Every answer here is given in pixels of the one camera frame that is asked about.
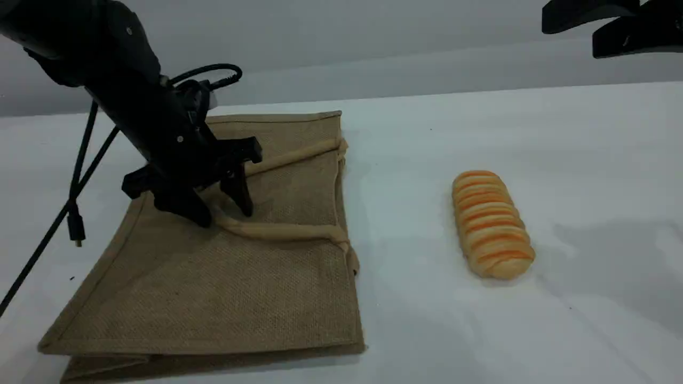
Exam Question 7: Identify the black cable with plug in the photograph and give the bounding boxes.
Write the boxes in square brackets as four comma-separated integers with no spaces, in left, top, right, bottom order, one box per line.
[67,99,99,247]

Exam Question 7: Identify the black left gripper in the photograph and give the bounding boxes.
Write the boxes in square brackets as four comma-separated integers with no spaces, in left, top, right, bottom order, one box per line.
[91,75,263,229]

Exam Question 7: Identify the long striped bread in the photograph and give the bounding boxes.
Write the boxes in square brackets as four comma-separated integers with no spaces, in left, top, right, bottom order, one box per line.
[451,170,536,281]

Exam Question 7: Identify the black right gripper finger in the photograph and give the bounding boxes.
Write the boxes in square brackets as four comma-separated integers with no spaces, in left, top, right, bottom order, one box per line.
[592,0,683,59]
[542,0,641,35]

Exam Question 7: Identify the brown jute bag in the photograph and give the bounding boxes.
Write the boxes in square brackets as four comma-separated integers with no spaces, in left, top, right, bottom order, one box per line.
[36,110,367,383]

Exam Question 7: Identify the black camera cable loop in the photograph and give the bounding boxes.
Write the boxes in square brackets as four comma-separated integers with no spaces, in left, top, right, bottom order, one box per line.
[170,63,244,90]

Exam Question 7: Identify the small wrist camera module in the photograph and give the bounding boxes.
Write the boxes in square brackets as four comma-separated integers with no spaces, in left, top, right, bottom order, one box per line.
[179,80,218,127]

